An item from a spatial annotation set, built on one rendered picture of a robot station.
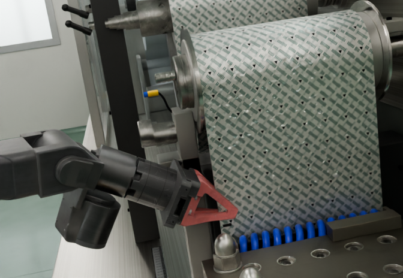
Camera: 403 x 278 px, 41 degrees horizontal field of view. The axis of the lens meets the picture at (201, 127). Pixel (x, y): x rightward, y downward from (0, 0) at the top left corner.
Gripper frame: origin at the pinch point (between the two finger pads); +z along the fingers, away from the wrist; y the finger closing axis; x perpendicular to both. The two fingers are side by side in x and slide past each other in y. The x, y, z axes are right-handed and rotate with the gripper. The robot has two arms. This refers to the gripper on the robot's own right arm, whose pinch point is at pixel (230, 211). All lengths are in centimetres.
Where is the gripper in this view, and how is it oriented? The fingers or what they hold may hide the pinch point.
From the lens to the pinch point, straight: 74.9
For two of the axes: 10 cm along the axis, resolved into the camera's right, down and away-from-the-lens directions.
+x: 3.8, -9.1, -1.4
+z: 9.1, 3.4, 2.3
